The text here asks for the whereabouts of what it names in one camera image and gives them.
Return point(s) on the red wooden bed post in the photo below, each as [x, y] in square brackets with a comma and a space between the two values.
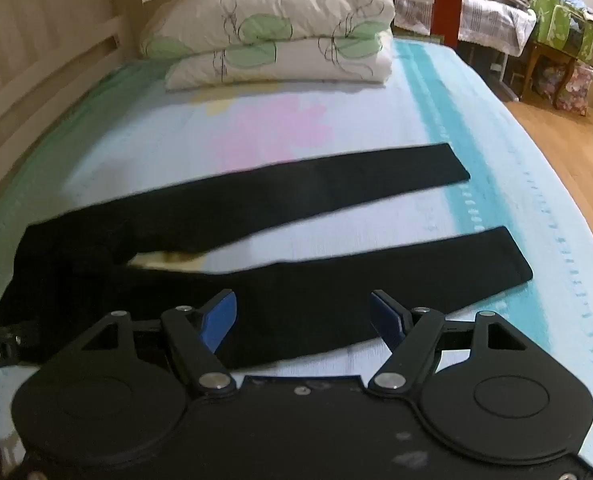
[446, 10]

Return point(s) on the upper leaf-print pillow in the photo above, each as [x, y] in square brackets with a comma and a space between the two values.
[276, 15]

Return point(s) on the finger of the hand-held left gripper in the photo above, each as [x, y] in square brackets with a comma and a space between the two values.
[19, 334]

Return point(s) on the floral bag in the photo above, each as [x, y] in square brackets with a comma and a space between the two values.
[576, 90]

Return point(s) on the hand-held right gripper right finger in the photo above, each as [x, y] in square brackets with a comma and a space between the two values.
[387, 317]

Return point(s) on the green patterned bag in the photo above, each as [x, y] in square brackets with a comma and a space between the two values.
[561, 25]

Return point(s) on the black pants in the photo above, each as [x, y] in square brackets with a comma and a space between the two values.
[326, 185]

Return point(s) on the wooden slatted bed rail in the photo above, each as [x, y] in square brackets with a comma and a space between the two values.
[36, 35]

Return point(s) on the pastel printed bed sheet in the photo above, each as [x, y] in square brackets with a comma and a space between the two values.
[376, 120]

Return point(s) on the wooden stool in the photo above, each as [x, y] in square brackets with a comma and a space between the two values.
[539, 62]

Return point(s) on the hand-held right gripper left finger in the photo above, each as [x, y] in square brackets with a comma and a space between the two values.
[220, 317]

